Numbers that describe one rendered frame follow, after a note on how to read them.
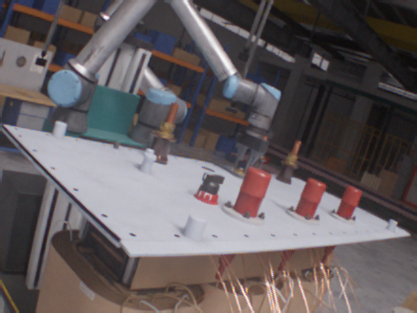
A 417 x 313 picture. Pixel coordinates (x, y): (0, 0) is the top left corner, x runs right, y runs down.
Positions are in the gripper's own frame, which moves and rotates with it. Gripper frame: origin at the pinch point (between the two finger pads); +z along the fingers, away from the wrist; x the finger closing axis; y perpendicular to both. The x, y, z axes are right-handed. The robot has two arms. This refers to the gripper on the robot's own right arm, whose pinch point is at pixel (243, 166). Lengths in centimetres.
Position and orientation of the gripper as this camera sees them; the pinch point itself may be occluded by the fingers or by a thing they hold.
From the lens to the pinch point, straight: 183.5
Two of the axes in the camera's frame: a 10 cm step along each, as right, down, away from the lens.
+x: 6.7, 3.4, -6.6
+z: -3.4, 9.3, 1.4
